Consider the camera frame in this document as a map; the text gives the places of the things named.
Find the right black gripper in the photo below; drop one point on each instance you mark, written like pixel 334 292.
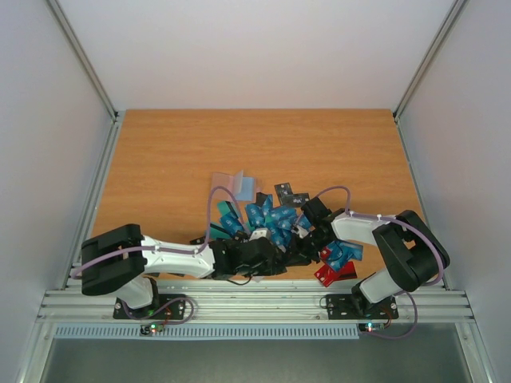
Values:
pixel 303 247

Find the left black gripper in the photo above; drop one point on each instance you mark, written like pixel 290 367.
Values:
pixel 270 269

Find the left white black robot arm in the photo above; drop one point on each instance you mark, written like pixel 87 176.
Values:
pixel 121 262

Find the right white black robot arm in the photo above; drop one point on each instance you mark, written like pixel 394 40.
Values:
pixel 412 255

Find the red card front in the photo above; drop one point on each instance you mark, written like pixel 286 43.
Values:
pixel 326 276

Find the blue card right edge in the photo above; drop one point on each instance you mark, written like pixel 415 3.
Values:
pixel 343 252

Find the red card magnetic stripe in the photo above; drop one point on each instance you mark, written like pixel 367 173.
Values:
pixel 347 272

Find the black card far right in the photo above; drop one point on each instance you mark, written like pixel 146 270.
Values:
pixel 298 199

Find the black card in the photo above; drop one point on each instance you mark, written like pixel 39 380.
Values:
pixel 298 199
pixel 283 190

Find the teal card magnetic stripe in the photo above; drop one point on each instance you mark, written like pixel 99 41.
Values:
pixel 218 232

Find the black card top right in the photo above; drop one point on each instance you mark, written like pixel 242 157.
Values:
pixel 283 190

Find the right small circuit board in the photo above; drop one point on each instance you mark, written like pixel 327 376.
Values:
pixel 370 327

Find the small circuit board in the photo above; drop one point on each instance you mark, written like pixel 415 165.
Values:
pixel 370 327
pixel 152 328

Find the left small circuit board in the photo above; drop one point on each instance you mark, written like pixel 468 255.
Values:
pixel 152 328

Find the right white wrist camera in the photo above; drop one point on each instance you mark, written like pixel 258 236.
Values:
pixel 302 232

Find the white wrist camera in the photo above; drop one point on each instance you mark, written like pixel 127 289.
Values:
pixel 302 232
pixel 259 233

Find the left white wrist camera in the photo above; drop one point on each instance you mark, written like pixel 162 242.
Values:
pixel 259 233

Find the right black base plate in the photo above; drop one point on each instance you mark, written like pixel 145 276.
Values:
pixel 345 306

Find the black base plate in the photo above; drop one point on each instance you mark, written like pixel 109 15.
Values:
pixel 345 306
pixel 164 306

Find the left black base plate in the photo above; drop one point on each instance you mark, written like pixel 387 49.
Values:
pixel 164 306

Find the grey slotted cable duct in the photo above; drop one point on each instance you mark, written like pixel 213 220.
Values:
pixel 208 332

